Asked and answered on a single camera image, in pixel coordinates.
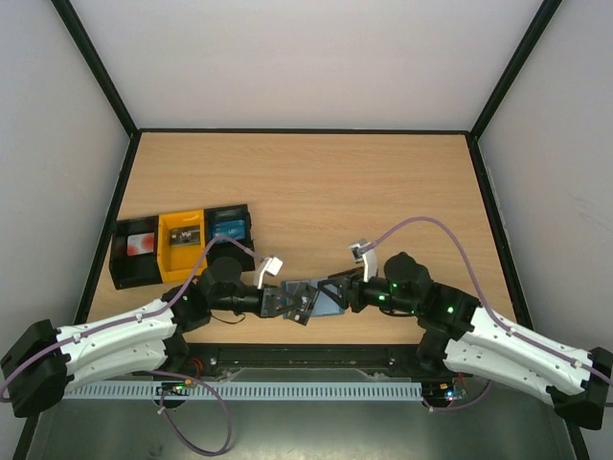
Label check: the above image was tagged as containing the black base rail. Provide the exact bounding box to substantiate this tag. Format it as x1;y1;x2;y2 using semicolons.
159;343;458;381

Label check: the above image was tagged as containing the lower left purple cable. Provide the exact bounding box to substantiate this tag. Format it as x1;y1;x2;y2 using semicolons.
138;368;236;456

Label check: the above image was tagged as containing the black tray compartment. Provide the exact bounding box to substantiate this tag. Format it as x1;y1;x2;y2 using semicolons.
109;216;162;290
204;204;255;272

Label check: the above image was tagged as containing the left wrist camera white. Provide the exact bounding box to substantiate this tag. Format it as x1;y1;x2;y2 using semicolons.
253;256;284;289

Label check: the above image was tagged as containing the black vip card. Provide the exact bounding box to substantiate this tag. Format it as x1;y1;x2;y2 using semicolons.
169;225;200;246
284;282;319;326

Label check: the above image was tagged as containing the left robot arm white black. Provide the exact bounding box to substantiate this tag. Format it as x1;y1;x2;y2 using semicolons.
1;257;318;418

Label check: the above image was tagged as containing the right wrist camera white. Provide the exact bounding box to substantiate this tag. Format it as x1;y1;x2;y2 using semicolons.
349;239;378;283

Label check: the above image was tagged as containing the black tray right compartment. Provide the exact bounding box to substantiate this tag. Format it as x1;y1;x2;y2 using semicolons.
204;204;255;272

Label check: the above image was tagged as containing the blue card in tray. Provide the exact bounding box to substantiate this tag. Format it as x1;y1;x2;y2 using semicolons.
210;218;246;241

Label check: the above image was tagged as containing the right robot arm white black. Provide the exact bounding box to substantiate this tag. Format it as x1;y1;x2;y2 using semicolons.
317;252;612;430

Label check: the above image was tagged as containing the red white card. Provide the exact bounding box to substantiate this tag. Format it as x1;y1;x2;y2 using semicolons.
125;232;156;257

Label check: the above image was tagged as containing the black aluminium frame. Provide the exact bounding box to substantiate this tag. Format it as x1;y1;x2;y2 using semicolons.
9;0;591;460

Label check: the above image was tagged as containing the light blue slotted cable duct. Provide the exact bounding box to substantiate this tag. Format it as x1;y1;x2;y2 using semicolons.
65;380;422;402

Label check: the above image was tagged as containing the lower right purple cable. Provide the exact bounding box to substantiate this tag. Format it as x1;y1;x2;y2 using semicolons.
423;378;494;415

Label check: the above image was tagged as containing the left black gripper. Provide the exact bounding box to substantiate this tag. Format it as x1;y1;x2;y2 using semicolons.
211;285;303;319

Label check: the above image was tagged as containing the black tray left compartment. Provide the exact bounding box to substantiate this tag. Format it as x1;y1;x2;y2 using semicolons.
109;216;162;290

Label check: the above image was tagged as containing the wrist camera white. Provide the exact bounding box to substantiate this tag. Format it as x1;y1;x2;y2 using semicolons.
349;239;378;283
253;256;284;289

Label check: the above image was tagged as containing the teal leather card holder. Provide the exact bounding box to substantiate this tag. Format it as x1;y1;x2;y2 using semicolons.
282;278;344;318

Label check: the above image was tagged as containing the yellow tray middle compartment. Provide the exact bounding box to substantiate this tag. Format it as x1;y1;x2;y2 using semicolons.
155;209;207;284

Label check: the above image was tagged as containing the black VIP card in tray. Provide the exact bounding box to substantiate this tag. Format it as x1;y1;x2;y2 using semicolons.
169;225;200;246

